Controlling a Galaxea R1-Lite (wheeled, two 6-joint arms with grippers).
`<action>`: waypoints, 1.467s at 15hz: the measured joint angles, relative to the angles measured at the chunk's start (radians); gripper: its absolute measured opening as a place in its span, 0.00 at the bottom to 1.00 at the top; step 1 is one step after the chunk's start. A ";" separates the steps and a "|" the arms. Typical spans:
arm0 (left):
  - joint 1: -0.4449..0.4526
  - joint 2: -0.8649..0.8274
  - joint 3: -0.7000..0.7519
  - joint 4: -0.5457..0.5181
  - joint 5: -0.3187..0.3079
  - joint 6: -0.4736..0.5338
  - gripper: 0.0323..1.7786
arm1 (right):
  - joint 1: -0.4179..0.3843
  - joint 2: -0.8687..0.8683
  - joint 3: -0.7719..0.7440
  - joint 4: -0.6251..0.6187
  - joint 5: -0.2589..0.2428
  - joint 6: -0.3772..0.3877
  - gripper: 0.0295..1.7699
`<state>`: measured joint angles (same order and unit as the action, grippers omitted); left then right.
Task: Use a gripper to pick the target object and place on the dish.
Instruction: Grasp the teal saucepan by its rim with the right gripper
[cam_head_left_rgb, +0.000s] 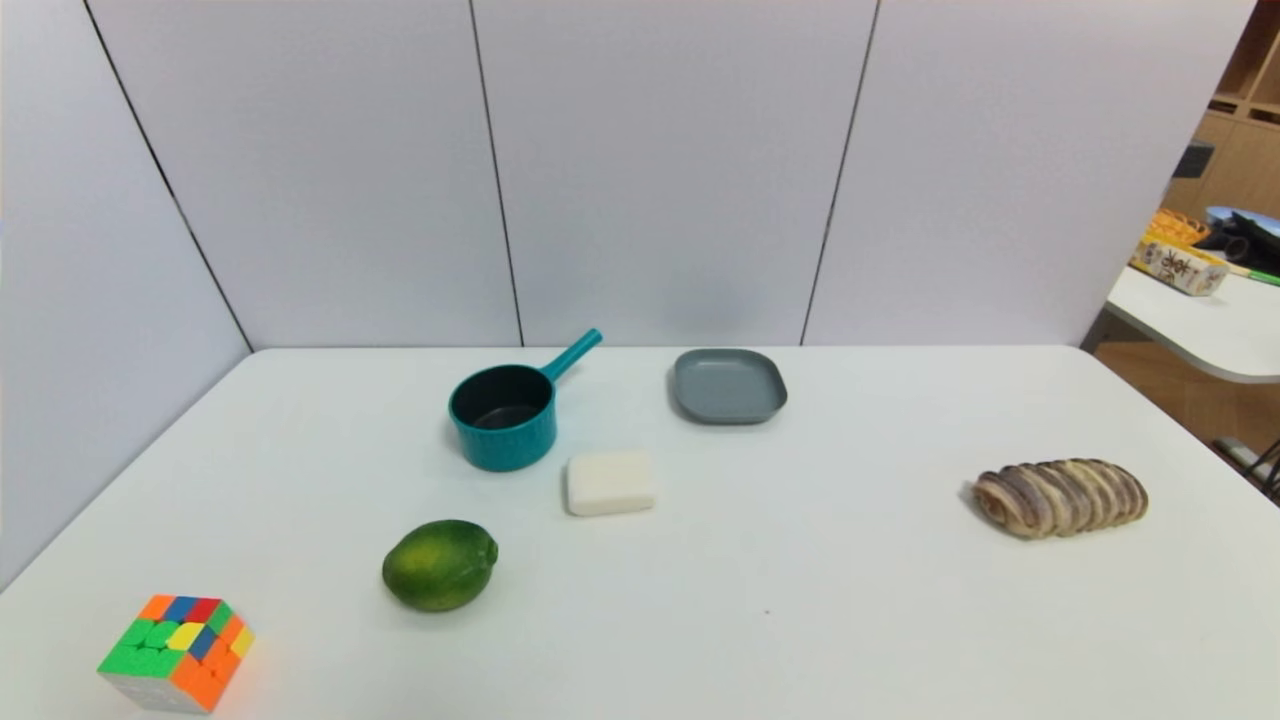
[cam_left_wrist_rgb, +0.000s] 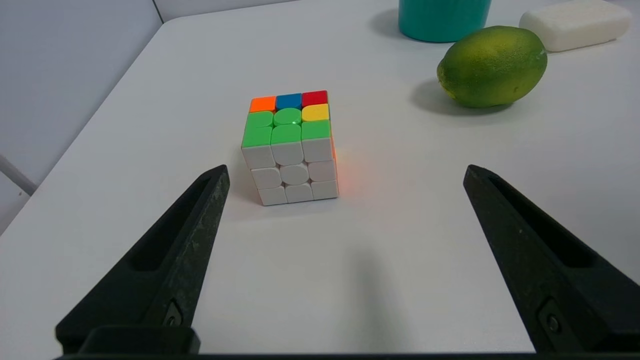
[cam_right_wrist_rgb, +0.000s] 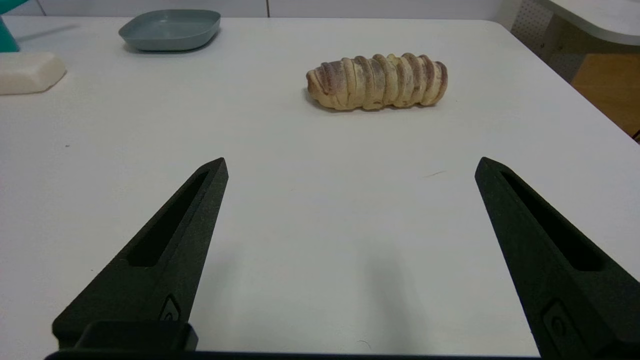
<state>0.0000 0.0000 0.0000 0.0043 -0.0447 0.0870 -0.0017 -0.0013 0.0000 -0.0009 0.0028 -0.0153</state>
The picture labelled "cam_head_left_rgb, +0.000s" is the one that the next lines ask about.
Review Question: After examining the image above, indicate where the black bag with blue top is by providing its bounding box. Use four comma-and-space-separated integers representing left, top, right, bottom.
1195, 205, 1280, 269

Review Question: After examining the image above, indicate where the white soap bar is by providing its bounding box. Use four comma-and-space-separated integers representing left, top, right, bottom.
566, 450, 657, 518

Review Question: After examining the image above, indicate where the white side table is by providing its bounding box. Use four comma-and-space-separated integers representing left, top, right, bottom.
1104, 264, 1280, 386

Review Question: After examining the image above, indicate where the wooden shelf unit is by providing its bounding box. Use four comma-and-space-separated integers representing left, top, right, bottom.
1163, 0, 1280, 227

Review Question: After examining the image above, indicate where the patterned cardboard box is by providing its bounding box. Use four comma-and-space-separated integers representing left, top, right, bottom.
1130, 235, 1231, 298

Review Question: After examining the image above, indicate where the grey square dish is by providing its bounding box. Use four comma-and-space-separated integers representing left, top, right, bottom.
672, 347, 789, 426

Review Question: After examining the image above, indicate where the teal pot with handle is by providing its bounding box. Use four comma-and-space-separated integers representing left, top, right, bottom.
447, 328, 604, 473

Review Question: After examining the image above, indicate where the striped brown bread loaf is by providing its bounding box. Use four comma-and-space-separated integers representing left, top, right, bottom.
973, 458, 1150, 541

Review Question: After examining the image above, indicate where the green lime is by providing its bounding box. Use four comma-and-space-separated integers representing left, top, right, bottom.
381, 519, 499, 613

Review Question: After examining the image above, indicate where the black chair base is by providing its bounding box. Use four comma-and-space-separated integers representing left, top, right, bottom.
1213, 435, 1280, 503

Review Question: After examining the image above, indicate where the orange wire basket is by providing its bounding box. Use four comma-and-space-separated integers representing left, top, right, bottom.
1148, 208, 1212, 247

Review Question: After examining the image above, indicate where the colourful puzzle cube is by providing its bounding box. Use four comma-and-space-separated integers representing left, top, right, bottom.
97, 594, 256, 715

